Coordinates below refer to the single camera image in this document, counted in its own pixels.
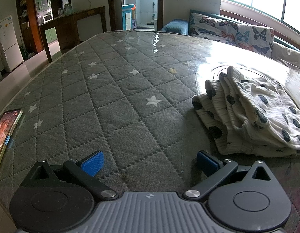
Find blue and white cabinet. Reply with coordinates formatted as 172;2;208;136
122;4;137;31

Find dark wooden shelf cabinet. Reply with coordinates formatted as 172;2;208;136
15;0;73;54

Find teal sofa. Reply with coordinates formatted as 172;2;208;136
161;9;300;76

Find plain beige cushion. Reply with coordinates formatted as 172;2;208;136
271;42;300;68

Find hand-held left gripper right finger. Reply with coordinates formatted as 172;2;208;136
182;150;281;201

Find dark wooden console table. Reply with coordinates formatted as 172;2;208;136
39;6;108;63

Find white dark-dotted garment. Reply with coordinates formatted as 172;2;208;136
192;65;300;156

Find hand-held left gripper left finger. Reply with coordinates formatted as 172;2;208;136
20;150;118;198

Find group of glass jars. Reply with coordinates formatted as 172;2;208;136
57;3;73;17

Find mop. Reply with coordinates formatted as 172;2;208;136
19;36;33;57

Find butterfly print cushion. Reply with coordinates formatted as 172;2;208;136
235;24;275;58
189;12;238;42

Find white refrigerator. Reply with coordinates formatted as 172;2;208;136
0;15;24;72

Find smartphone with gold edge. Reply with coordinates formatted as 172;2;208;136
0;109;23;183

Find grey quilted star table cover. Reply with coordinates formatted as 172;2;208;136
0;30;300;226

